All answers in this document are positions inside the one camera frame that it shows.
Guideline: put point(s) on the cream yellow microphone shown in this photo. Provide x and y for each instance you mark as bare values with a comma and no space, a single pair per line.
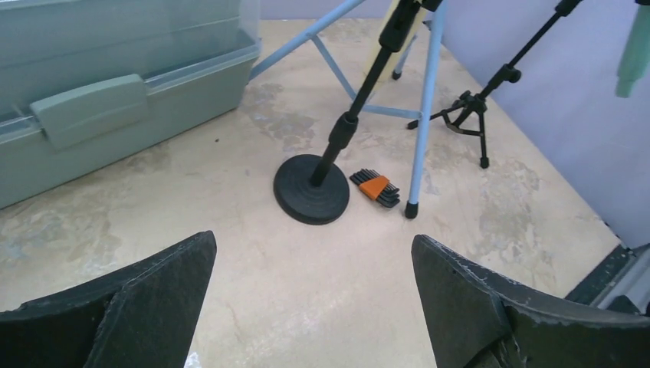
395,58

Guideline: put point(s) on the black tripod microphone stand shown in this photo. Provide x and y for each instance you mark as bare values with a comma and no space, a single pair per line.
467,103

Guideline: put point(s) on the grey-green plastic toolbox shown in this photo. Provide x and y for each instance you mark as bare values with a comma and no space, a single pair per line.
87,83

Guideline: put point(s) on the black round-base microphone stand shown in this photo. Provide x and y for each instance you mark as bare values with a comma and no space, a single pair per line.
325,167

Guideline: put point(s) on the orange black hex key set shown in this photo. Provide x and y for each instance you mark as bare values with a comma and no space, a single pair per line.
376,187

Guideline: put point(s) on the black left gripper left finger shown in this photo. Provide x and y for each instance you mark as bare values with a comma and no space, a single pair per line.
141,315

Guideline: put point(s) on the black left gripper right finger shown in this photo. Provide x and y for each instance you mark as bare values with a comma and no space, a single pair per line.
476,317

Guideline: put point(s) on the mint green microphone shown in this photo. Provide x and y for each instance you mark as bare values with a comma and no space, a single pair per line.
635,57

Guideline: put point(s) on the light blue music stand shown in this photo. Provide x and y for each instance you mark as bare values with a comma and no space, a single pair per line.
426,101

